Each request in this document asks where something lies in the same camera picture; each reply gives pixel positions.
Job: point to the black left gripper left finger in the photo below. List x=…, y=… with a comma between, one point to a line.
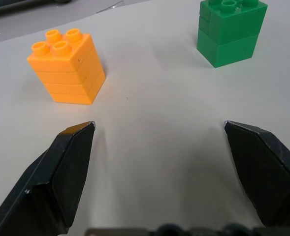
x=56, y=177

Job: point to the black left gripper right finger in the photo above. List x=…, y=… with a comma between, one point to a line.
x=265, y=177

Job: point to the orange brick stack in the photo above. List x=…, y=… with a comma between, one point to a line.
x=66, y=71

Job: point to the green brick stack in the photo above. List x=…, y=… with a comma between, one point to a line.
x=229, y=32

